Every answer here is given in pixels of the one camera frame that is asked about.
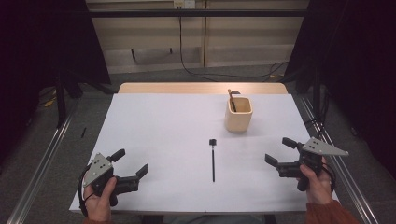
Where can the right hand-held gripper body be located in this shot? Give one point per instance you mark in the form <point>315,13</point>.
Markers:
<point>320,148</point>

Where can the black makeup brush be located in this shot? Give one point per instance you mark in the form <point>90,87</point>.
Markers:
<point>213,161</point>

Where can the white table cover sheet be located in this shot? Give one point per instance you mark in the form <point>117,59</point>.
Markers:
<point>162,130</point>

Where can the aluminium floor rail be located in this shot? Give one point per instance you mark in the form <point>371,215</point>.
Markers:
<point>351,186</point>
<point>37,180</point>

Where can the small yellow floor object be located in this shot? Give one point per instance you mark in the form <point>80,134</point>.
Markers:
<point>49,102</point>

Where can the person's right hand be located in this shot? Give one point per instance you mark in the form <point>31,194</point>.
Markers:
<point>319,189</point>

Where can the black horizontal bar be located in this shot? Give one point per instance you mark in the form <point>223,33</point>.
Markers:
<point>155,13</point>

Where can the cream square cup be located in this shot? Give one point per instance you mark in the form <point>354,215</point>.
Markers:
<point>238,123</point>

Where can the thin vertical wall pipe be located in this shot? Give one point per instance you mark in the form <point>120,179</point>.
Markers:
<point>205,34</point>

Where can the black curtain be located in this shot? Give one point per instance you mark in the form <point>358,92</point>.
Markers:
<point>358,46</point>
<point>37,37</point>

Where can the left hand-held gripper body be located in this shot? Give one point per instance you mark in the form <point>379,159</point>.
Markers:
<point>99,169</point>

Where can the black metal stand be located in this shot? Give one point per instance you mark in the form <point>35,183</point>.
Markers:
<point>60,102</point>
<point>316,93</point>

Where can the person's left hand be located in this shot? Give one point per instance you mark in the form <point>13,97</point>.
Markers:
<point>98,207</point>

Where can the white wall socket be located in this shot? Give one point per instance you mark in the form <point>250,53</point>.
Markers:
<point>184,3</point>

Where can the small black floor object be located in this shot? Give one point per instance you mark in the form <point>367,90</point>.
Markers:
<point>83,132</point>

